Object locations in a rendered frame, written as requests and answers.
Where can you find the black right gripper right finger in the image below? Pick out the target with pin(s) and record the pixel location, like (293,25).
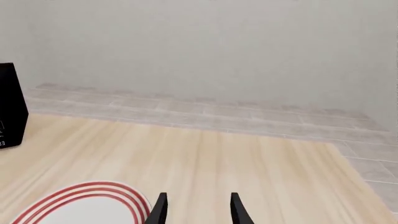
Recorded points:
(239,212)

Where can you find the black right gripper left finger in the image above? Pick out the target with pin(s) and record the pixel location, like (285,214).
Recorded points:
(159,211)

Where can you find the white plate with red rings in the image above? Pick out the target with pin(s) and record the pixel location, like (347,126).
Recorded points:
(84,207)

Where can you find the black printed box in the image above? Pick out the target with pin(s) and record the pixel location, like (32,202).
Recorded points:
(11,105)

